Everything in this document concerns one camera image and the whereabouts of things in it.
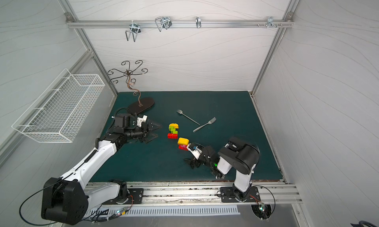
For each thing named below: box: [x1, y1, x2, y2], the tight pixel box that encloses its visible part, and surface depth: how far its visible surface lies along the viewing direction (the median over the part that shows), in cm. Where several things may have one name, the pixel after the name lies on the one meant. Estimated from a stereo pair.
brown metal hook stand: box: [107, 60, 155, 114], surface depth 94 cm
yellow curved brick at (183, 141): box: [177, 137, 190, 146], surface depth 86 cm
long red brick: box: [178, 144, 189, 151], surface depth 88 cm
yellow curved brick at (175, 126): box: [168, 122, 180, 129], surface depth 100 cm
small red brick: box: [167, 132, 179, 140], surface depth 96 cm
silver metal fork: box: [192, 116, 218, 133], surface depth 104 cm
